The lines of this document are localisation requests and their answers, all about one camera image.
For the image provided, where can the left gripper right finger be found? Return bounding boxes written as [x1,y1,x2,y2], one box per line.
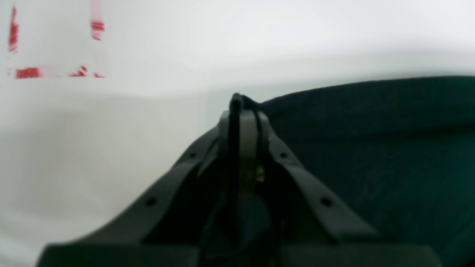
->
[239,110,441,267]

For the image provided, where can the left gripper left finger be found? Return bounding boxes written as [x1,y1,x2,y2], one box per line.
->
[37,111,229,267]

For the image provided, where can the black t-shirt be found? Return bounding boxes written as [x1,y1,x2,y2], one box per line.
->
[200,76,475,267]

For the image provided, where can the red tape rectangle marking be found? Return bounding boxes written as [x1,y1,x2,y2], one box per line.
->
[6,0,107,79]

